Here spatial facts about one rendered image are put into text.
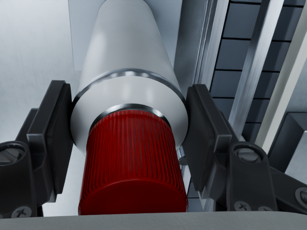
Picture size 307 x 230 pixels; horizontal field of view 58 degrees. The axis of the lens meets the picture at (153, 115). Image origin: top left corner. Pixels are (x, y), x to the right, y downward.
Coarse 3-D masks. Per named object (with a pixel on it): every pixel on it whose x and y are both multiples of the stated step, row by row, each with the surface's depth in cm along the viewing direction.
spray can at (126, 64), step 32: (128, 0) 21; (96, 32) 17; (128, 32) 14; (96, 64) 12; (128, 64) 11; (160, 64) 12; (96, 96) 10; (128, 96) 10; (160, 96) 11; (96, 128) 10; (128, 128) 9; (160, 128) 10; (96, 160) 8; (128, 160) 8; (160, 160) 8; (96, 192) 7; (128, 192) 8; (160, 192) 8
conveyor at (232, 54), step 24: (240, 0) 29; (288, 0) 29; (240, 24) 30; (288, 24) 31; (240, 48) 32; (288, 48) 32; (216, 72) 33; (240, 72) 34; (264, 72) 34; (216, 96) 35; (264, 96) 36; (192, 192) 45
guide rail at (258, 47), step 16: (272, 0) 21; (272, 16) 22; (256, 32) 23; (272, 32) 22; (256, 48) 23; (256, 64) 24; (240, 80) 26; (256, 80) 25; (240, 96) 26; (240, 112) 27; (240, 128) 28; (208, 208) 35
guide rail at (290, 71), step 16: (304, 16) 28; (304, 32) 28; (304, 48) 29; (288, 64) 31; (288, 80) 31; (272, 96) 34; (288, 96) 32; (272, 112) 34; (272, 128) 34; (256, 144) 38
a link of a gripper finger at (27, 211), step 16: (0, 144) 8; (16, 144) 8; (0, 160) 8; (16, 160) 8; (0, 176) 7; (16, 176) 7; (32, 176) 8; (0, 192) 7; (16, 192) 7; (32, 192) 7; (0, 208) 7; (16, 208) 7; (32, 208) 7
